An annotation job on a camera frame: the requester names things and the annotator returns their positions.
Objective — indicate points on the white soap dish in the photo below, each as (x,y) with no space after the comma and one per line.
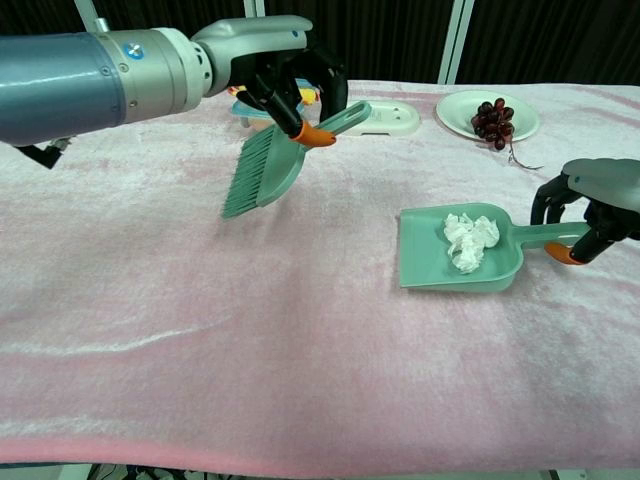
(395,117)

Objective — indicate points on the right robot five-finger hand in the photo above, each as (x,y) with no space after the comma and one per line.
(610,185)

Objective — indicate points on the green plastic dustpan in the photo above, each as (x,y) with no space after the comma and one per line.
(425,250)

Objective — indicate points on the white round plate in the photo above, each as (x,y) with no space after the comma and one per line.
(455,115)

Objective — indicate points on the black curtain panel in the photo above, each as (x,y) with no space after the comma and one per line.
(35,15)
(165,12)
(390,40)
(550,40)

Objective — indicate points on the white frame post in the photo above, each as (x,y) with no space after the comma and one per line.
(86,12)
(456,40)
(255,7)

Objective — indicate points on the yellow rubber chicken toy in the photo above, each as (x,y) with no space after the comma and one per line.
(308,95)

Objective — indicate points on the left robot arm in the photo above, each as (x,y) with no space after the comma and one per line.
(75,80)

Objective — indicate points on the white paper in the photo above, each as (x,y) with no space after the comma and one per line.
(467,245)

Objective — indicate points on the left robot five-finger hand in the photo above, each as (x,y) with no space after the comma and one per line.
(250,45)

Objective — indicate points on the dark red grape bunch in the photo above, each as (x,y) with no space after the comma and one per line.
(492,122)

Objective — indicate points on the green hand brush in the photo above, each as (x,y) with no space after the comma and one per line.
(270,170)

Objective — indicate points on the clear container blue lid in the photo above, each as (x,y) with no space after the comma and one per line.
(250,117)

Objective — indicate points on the pink velvet tablecloth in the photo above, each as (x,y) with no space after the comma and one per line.
(250,350)

